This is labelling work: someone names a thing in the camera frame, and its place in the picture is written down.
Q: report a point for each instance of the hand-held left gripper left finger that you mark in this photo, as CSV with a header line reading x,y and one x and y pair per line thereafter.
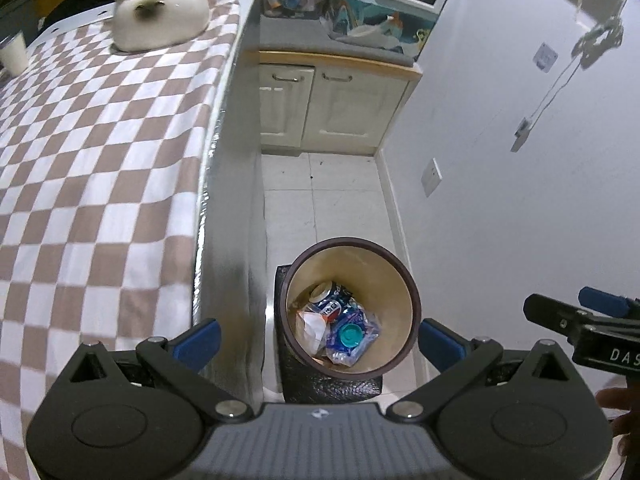
x,y
202,337

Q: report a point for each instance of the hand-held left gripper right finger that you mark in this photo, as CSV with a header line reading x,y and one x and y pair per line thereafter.
x,y
440,340

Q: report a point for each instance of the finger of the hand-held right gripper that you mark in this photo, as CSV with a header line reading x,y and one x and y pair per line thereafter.
x,y
552,315
605,301

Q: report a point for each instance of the round brown-rimmed beige bin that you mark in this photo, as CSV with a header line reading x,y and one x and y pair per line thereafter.
x,y
385,285

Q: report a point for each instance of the crushed bottle with teal cap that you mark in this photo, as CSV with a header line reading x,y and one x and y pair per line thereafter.
x,y
350,335

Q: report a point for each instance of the white packet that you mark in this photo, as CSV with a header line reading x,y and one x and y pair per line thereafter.
x,y
310,327

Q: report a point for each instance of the blue soda can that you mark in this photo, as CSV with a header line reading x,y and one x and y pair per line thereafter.
x,y
330,305

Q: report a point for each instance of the person's right hand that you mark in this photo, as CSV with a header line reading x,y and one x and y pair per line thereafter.
x,y
620,405

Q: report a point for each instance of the black textured mat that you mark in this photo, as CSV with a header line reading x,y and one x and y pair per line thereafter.
x,y
325,387

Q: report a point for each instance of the brown white checkered blanket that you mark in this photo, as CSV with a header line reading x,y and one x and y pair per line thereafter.
x,y
100,160

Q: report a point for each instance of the narrow cream cabinet door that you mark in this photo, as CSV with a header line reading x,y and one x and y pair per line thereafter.
x,y
285,107

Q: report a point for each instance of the cream low cabinet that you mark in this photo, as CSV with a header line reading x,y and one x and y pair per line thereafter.
x,y
350,110

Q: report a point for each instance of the wide cream cabinet door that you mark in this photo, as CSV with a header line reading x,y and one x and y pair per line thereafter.
x,y
350,110

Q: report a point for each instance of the white cat-shaped plush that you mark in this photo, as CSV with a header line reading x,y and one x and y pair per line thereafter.
x,y
160,15

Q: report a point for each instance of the white cup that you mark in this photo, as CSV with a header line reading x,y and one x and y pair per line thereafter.
x,y
15,55

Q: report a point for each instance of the white wall socket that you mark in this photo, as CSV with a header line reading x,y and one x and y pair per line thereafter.
x,y
431,177

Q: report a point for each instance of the white wall switch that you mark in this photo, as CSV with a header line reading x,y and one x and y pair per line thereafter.
x,y
545,57

